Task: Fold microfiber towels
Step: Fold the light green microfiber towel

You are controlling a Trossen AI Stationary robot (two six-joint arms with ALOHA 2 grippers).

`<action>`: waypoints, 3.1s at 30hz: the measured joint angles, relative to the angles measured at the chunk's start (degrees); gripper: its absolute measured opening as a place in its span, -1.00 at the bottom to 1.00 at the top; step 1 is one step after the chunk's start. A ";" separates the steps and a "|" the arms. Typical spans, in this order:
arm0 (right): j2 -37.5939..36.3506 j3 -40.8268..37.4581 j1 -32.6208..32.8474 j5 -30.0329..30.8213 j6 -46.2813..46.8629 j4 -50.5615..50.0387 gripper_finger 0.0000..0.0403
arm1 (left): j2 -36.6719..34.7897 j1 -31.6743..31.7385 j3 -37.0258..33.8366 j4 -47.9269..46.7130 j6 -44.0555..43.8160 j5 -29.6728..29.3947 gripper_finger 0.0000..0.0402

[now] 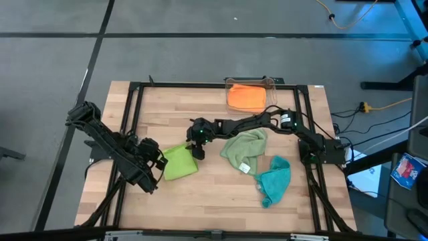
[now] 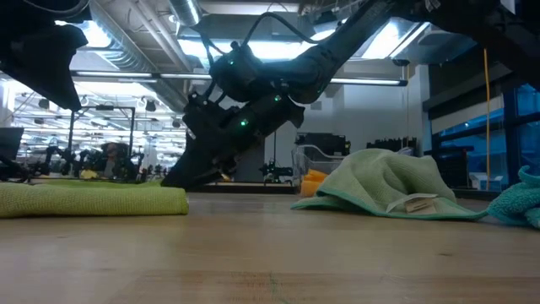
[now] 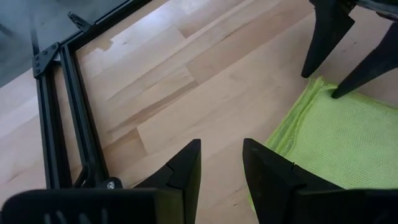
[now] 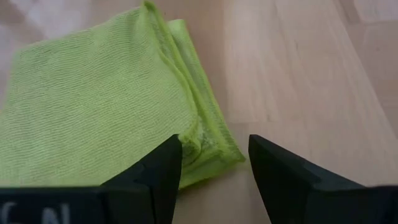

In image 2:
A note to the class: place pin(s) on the lime green microfiber towel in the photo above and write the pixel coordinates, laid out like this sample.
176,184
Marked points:
84,198

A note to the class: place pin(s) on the orange microfiber towel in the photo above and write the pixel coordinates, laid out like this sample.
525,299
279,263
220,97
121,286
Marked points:
312,183

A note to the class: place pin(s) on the round silver ceiling duct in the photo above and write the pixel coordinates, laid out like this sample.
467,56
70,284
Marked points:
185,10

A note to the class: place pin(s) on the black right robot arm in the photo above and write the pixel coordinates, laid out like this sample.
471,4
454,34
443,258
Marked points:
320,63

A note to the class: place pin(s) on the black storage rack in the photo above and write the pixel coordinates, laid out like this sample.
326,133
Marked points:
392,144

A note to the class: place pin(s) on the long ceiling light bar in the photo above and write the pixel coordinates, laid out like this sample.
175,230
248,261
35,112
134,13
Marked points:
363,81

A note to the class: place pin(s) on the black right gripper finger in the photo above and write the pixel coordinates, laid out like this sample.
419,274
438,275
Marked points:
190,169

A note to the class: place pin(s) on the teal microfiber towel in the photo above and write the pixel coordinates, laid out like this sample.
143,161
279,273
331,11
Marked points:
519,204

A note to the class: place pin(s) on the black gantry frame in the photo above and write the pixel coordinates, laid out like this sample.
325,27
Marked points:
71,126

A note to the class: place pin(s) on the clear plastic bin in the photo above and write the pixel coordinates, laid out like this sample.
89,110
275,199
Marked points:
314,148

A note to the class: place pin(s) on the person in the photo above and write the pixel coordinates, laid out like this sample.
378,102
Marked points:
111,158

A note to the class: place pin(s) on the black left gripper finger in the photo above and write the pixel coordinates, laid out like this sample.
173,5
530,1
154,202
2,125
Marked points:
55,80

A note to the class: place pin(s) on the white box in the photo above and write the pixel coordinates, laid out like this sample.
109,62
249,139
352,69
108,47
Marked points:
485,182

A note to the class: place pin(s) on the black monitor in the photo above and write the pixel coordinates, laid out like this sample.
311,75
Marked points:
10,141

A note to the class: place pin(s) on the pale green towel teal hem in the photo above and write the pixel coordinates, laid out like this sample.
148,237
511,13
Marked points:
379,177

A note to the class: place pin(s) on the black equipment cabinet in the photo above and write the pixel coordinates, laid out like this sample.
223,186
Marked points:
325,143

